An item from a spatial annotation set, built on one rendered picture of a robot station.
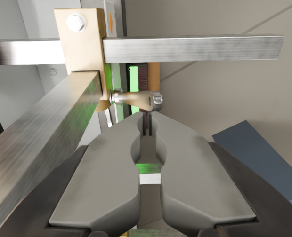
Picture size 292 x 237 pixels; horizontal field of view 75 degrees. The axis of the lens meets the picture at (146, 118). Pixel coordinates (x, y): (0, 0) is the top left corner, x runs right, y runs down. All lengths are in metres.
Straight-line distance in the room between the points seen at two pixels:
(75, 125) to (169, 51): 0.16
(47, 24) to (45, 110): 0.40
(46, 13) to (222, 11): 0.89
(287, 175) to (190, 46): 0.95
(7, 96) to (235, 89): 1.18
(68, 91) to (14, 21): 0.36
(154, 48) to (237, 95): 1.13
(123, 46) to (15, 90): 0.30
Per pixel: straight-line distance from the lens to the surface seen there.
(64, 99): 0.18
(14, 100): 0.50
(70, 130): 0.16
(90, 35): 0.26
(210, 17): 1.18
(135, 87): 0.45
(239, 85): 1.34
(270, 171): 1.16
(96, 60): 0.26
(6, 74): 0.48
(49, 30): 0.55
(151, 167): 0.41
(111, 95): 0.29
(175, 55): 0.27
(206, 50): 0.28
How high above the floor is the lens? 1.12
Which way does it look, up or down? 61 degrees down
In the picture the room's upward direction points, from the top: 178 degrees clockwise
